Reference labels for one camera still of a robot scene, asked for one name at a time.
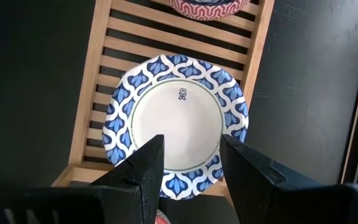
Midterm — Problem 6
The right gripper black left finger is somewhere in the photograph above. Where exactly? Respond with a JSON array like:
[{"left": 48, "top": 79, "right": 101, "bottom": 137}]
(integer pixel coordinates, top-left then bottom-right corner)
[{"left": 0, "top": 134, "right": 165, "bottom": 224}]

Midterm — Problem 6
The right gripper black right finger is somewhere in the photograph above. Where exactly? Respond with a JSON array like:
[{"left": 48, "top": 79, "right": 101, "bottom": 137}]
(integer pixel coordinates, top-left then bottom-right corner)
[{"left": 219, "top": 134, "right": 358, "bottom": 224}]

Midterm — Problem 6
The orange red ceramic bowl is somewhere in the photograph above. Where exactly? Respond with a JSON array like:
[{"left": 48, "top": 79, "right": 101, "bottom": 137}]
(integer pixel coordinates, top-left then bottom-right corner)
[{"left": 155, "top": 208, "right": 171, "bottom": 224}]

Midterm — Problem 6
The red white patterned bowl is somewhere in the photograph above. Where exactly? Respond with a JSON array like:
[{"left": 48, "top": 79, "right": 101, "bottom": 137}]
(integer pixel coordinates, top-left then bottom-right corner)
[{"left": 169, "top": 0, "right": 251, "bottom": 21}]

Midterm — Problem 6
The wooden slatted shelf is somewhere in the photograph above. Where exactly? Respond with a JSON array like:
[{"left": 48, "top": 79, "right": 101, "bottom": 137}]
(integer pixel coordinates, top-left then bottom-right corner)
[{"left": 51, "top": 0, "right": 275, "bottom": 206}]

